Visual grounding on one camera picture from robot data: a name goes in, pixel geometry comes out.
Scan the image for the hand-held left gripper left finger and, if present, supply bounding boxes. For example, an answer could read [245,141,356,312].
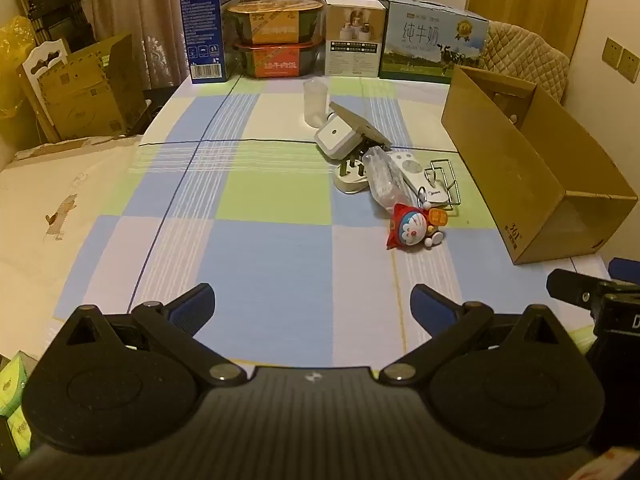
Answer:
[37,282,248,388]

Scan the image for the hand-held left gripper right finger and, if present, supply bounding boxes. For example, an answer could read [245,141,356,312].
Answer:
[377,283,585,388]

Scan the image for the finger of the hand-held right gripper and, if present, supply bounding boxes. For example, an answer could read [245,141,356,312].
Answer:
[546,269,615,307]
[608,258,640,282]

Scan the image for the white remote control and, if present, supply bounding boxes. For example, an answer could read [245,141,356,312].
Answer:
[389,151,449,207]

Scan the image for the brown cardboard box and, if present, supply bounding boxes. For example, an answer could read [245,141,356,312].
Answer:
[440,65,639,266]

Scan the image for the white night light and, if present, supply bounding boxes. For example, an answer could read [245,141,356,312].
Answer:
[314,114,362,159]

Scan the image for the translucent plastic cup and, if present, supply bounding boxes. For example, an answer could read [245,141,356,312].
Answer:
[303,79,330,126]

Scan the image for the checked pastel tablecloth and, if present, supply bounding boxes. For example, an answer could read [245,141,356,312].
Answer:
[47,76,613,368]

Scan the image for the red and blue cat figure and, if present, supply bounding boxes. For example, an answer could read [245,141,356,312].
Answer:
[385,203,446,251]

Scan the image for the white power plug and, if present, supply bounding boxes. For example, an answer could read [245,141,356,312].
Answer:
[333,156,371,195]

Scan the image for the green packet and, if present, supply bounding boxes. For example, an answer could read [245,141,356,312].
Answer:
[6,404,37,462]
[0,352,41,415]

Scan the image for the flat gold box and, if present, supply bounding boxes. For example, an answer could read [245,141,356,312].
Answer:
[328,101,394,149]

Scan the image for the beige quilted chair cover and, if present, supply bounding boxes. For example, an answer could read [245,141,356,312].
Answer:
[481,20,571,107]

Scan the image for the printed cardboard carton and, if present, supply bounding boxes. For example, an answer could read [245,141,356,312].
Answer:
[39,34,147,142]

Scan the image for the red instant rice bowl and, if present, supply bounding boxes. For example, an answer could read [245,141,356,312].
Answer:
[232,37,324,79]

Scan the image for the light blue milk box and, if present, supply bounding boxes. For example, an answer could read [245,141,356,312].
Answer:
[377,0,490,85]

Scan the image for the white product box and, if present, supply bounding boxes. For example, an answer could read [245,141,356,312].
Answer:
[321,0,387,77]

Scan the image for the dark blue milk carton box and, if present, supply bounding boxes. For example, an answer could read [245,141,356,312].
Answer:
[177,0,245,85]

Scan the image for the white chair back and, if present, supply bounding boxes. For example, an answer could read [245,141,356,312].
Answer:
[16,38,71,144]

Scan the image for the stacked instant noodle bowls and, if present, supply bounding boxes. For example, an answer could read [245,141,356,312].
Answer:
[227,0,324,45]

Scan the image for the yellow plastic bag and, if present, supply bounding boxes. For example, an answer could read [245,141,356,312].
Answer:
[0,15,40,120]

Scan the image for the beige patterned curtain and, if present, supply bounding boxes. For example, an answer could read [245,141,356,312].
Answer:
[69,0,397,92]

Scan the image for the black folded rack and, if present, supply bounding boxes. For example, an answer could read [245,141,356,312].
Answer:
[14,0,97,54]

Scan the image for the metal wire rack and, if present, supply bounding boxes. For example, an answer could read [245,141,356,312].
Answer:
[416,158,461,212]

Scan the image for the beige wall socket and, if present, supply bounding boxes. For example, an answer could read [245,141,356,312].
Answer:
[620,48,640,82]
[602,37,624,69]

